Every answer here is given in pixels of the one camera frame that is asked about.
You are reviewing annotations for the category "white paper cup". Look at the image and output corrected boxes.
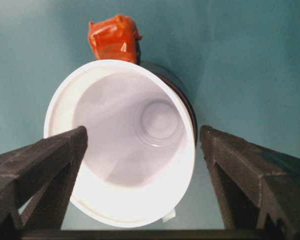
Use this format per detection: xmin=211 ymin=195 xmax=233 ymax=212
xmin=43 ymin=59 xmax=196 ymax=229

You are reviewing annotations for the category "blue-green table cloth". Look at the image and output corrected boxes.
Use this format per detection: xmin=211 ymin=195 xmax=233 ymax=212
xmin=0 ymin=0 xmax=300 ymax=231

